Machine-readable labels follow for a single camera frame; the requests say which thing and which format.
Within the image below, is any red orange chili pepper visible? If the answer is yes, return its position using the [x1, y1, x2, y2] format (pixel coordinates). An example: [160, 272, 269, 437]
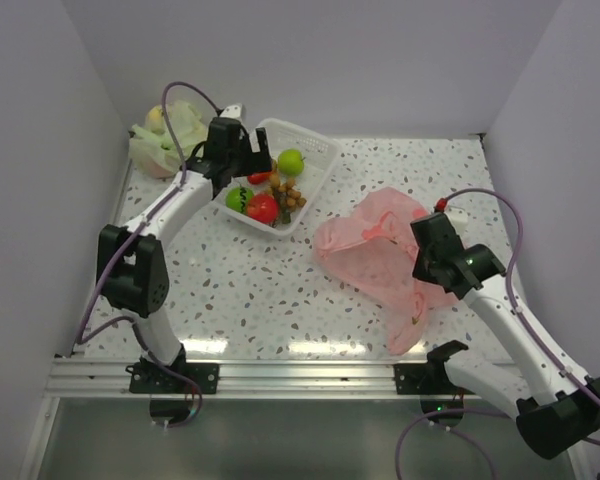
[247, 171, 272, 185]

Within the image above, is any green striped toy melon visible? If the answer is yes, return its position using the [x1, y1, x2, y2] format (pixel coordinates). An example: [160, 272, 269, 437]
[225, 186, 254, 215]

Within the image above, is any green toy apple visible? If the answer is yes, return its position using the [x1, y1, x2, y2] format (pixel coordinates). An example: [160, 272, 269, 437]
[277, 149, 304, 177]

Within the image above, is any red toy apple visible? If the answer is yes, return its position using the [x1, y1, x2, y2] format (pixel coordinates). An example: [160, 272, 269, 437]
[245, 193, 279, 224]

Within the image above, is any brown longan bunch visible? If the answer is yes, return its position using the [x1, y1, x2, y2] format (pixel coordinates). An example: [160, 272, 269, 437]
[265, 172, 307, 226]

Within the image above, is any pink plastic bag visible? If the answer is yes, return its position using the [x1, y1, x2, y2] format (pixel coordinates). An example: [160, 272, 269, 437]
[313, 187, 457, 355]

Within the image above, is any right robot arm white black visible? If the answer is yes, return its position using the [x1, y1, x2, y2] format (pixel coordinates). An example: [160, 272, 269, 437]
[411, 212, 600, 459]

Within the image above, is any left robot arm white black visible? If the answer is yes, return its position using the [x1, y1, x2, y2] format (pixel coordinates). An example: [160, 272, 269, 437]
[95, 117, 272, 393]

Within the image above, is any green plastic bag with fruit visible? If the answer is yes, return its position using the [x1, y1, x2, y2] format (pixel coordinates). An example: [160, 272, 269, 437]
[128, 100, 208, 179]

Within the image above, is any white plastic basket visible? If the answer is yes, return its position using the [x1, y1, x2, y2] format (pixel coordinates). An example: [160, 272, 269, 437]
[211, 118, 342, 237]

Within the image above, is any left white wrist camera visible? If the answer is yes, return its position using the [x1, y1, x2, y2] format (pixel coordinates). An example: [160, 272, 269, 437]
[219, 103, 245, 122]

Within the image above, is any right black base bracket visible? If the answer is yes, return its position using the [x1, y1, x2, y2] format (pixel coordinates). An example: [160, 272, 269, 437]
[393, 363, 459, 396]

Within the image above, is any black base bracket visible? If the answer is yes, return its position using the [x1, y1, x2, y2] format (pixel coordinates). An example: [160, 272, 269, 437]
[393, 363, 459, 396]
[125, 360, 219, 395]

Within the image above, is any left black base bracket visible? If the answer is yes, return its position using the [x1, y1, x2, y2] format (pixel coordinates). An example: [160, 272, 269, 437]
[125, 360, 219, 395]

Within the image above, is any aluminium mounting rail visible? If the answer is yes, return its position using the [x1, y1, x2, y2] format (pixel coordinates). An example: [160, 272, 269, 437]
[44, 357, 486, 401]

